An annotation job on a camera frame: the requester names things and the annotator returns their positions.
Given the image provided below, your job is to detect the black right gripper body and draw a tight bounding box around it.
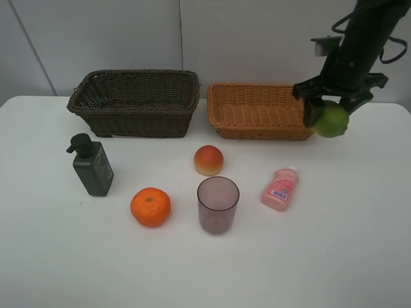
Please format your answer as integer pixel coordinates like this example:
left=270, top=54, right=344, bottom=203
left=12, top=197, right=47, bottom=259
left=293, top=49, right=388, bottom=99

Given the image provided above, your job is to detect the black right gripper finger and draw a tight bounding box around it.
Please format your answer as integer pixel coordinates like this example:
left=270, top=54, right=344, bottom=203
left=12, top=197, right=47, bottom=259
left=340, top=91, right=372, bottom=114
left=304, top=96, right=326, bottom=128

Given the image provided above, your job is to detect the green lime fruit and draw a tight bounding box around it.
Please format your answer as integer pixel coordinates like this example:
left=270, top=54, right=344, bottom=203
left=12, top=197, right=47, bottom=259
left=311, top=100, right=349, bottom=138

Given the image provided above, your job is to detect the pink lotion bottle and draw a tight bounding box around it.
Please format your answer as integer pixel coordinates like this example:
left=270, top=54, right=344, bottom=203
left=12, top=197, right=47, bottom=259
left=261, top=166, right=299, bottom=212

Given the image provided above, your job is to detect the peach coloured bread bun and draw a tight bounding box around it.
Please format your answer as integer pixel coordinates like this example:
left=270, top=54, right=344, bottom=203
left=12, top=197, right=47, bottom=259
left=194, top=145, right=224, bottom=176

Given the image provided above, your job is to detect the translucent purple plastic cup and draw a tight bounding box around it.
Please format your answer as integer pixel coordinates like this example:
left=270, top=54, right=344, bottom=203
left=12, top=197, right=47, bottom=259
left=197, top=176, right=240, bottom=234

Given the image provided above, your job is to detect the orange mandarin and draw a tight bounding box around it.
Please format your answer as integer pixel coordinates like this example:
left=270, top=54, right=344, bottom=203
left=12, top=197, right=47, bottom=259
left=130, top=187, right=171, bottom=228

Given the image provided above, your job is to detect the dark green pump bottle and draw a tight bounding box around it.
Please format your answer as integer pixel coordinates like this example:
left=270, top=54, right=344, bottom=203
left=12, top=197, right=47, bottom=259
left=66, top=133, right=114, bottom=197

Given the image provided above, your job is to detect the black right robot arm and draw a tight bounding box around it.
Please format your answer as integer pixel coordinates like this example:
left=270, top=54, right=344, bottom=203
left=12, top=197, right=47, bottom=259
left=292, top=1, right=410, bottom=128

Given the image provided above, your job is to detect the light orange wicker basket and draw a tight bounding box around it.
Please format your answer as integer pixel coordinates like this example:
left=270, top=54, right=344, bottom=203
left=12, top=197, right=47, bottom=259
left=207, top=83, right=312, bottom=141

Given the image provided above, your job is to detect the dark brown wicker basket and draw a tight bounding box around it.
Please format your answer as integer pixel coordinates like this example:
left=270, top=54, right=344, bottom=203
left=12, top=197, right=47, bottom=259
left=67, top=69, right=200, bottom=139

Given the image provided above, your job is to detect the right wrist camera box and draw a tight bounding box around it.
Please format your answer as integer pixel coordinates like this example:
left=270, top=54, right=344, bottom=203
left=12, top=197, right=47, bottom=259
left=311, top=35, right=342, bottom=57

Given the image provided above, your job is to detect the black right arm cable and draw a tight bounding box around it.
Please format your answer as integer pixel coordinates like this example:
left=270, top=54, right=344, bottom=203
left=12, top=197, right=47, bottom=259
left=330, top=0, right=408, bottom=64

